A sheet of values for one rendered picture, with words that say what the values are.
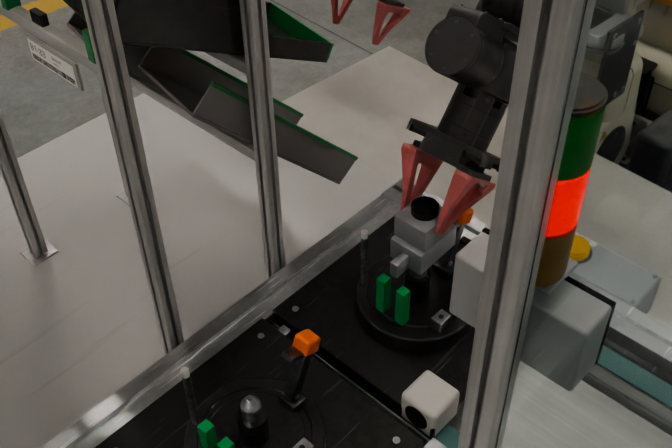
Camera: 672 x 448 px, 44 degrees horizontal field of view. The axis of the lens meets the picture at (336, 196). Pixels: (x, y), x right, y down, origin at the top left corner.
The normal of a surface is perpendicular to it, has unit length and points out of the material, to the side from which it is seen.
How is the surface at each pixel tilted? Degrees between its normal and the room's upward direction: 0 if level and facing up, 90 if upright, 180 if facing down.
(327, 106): 0
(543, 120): 90
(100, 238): 0
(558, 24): 90
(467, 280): 90
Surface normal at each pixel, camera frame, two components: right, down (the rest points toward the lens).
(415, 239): -0.68, 0.51
